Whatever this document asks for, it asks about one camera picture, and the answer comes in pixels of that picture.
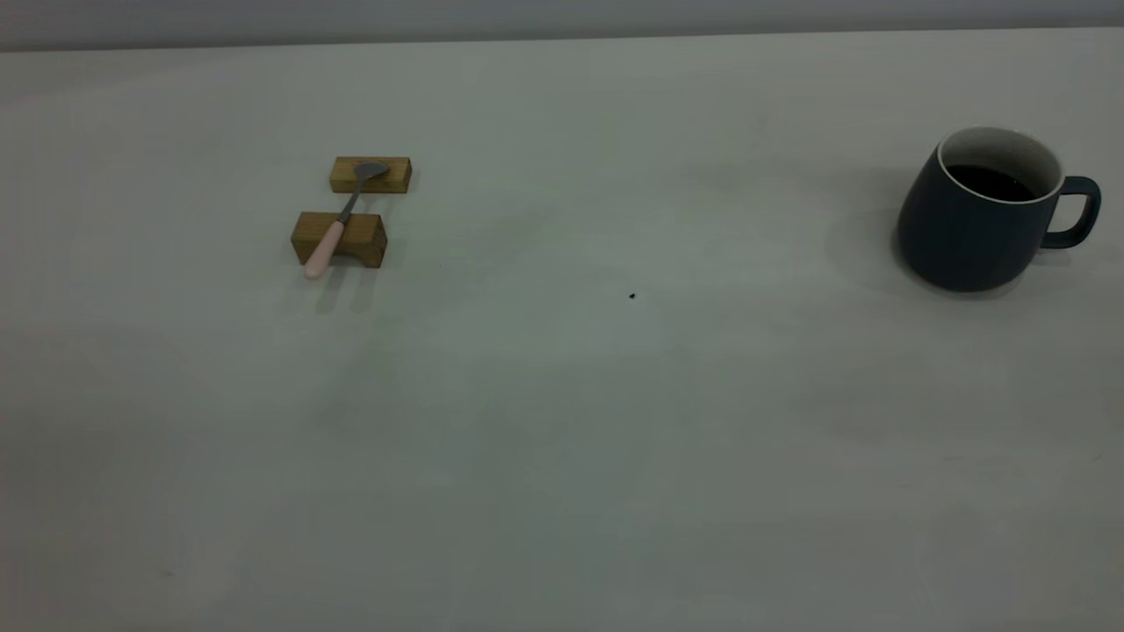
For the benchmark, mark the dark grey ceramic cup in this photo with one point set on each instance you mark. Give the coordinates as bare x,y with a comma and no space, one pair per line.
957,228

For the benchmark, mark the dark coffee liquid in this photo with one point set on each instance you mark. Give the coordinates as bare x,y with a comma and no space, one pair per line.
990,183

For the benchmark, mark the arched wooden block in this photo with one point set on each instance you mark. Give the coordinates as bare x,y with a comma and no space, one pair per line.
369,237

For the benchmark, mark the flat rectangular wooden block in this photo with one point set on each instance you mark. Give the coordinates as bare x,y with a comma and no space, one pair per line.
397,181

